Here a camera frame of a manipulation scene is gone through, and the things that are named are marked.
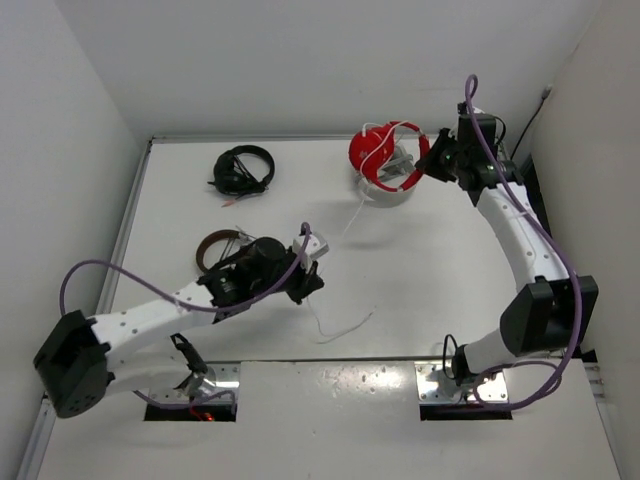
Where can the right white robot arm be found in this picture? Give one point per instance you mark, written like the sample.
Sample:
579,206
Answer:
553,306

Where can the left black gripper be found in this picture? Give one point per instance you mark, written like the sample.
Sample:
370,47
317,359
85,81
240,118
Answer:
305,282

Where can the grey white headphones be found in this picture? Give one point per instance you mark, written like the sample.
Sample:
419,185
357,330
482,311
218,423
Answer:
393,174

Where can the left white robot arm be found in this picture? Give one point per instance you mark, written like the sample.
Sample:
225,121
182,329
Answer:
85,359

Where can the metal base plate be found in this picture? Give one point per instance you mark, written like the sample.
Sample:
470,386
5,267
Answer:
436,389
220,382

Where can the red headphones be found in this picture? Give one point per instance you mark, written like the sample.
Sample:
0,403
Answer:
372,147

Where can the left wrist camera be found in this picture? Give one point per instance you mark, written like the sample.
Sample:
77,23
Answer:
310,247

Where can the brown silver headphones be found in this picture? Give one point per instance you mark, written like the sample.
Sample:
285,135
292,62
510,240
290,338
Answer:
218,245

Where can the black headphones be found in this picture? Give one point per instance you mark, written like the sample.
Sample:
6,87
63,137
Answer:
232,178

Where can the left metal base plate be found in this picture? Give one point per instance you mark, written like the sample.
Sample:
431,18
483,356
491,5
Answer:
220,382

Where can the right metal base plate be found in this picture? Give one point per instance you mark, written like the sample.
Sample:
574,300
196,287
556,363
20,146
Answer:
436,389

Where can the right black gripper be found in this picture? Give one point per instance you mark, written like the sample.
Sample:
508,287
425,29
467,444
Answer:
430,163

